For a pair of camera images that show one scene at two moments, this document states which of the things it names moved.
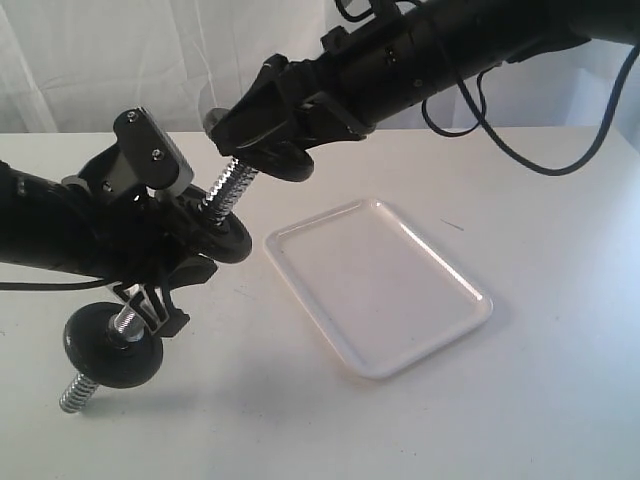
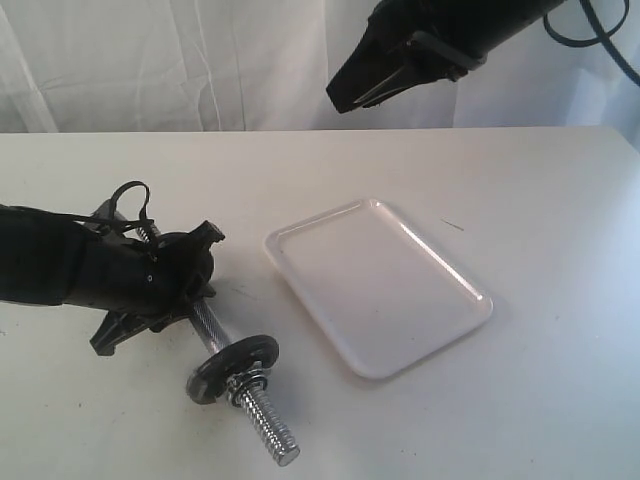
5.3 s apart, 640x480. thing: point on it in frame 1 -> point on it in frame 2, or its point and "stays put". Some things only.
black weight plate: x=97 y=351 -> x=205 y=384
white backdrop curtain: x=74 y=66 stays put
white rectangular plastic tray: x=387 y=301 stays put
